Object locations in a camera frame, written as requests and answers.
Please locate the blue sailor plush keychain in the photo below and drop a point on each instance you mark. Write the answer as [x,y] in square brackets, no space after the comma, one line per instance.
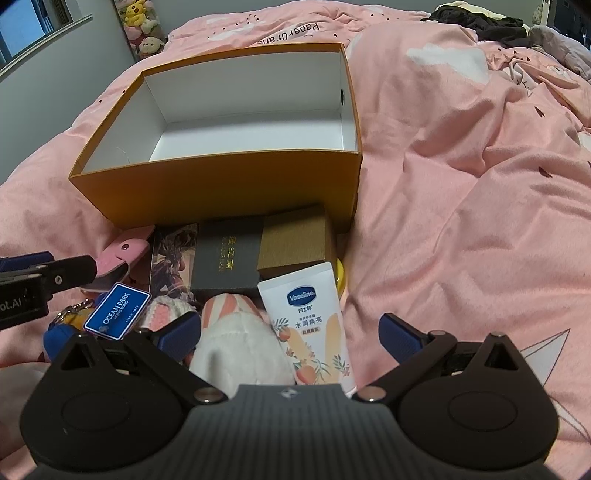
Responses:
[66,324]

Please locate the grey purple blanket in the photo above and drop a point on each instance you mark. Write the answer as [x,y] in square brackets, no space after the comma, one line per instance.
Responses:
[569,52]

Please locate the anime art card box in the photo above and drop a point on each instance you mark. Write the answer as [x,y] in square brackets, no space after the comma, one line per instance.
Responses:
[172,261]

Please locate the pink wallet case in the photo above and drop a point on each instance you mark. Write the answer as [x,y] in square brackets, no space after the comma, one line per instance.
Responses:
[116,261]

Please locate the white Vaseline cream tube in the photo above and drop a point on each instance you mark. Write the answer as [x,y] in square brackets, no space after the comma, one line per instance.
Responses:
[305,314]

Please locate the crocheted white pink bunny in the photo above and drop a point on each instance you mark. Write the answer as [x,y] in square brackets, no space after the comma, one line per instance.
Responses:
[161,311]

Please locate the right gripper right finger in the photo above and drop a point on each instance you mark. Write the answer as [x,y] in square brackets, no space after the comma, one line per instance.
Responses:
[477,406]

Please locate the dark grey gift box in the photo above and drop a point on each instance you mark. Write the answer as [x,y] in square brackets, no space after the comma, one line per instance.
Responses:
[226,256]

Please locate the window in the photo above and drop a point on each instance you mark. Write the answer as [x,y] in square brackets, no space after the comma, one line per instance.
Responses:
[29,25]

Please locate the gold brown small box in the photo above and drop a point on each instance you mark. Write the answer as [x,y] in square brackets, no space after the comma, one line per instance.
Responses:
[294,240]

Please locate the orange cardboard box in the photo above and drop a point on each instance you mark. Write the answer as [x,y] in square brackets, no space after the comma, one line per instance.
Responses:
[249,131]

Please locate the white black plush toy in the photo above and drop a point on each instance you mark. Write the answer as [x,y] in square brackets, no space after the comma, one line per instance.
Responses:
[238,347]

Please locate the pink bed quilt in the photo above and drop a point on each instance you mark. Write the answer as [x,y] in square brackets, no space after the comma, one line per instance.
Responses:
[474,204]

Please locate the plush toys hanging stack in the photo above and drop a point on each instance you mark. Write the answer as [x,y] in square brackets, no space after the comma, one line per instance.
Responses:
[141,27]

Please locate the blue Ocean Park tag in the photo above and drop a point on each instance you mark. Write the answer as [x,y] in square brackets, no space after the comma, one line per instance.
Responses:
[117,313]

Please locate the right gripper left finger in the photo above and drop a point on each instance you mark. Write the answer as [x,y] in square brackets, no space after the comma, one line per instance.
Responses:
[105,405]

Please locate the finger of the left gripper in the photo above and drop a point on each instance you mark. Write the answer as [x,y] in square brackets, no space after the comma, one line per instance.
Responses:
[23,262]
[55,276]

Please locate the yellow round plush toy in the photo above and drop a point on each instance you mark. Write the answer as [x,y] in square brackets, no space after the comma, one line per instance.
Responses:
[341,278]

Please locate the dark clothes pile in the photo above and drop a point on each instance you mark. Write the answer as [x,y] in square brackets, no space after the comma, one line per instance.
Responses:
[508,31]

